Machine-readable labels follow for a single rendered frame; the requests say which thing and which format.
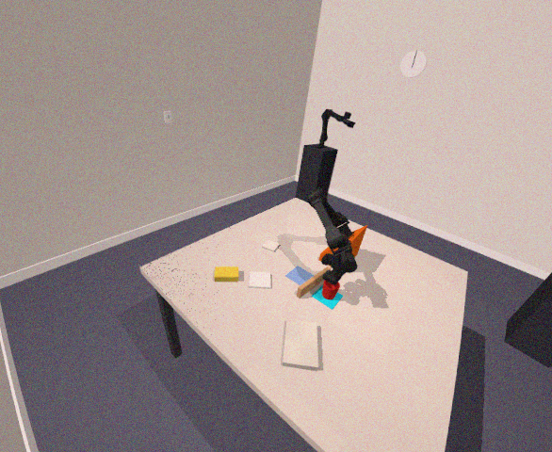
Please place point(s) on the light brown wooden plank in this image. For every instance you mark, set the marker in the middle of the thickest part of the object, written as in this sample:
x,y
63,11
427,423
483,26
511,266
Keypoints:
x,y
307,286

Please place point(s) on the yellow rectangular block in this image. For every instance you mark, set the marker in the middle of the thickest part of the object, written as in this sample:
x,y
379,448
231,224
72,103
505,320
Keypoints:
x,y
226,274

